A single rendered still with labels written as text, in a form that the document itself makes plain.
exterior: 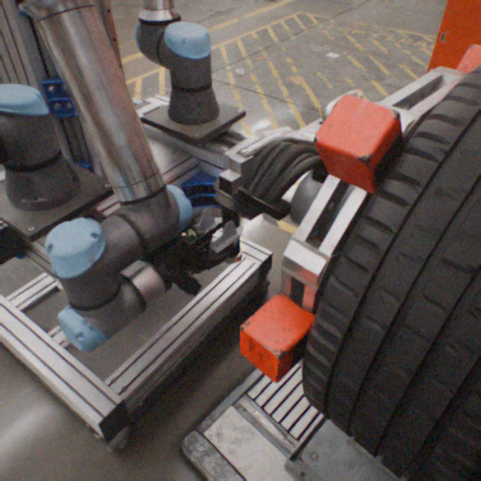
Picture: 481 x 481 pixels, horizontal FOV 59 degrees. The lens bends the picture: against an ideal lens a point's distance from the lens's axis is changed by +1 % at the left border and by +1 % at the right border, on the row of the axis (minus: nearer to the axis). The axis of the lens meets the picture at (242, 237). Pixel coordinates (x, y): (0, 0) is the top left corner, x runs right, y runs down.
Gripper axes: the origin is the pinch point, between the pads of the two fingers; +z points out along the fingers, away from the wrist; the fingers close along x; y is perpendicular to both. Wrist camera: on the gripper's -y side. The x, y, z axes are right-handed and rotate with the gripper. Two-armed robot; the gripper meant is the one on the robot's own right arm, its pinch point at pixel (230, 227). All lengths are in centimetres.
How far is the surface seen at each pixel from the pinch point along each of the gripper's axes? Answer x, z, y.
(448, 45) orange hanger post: -12, 64, 22
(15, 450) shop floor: 46, -51, -83
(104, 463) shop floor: 22, -35, -83
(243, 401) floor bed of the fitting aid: -1, 4, -75
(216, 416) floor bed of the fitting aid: 3, -6, -75
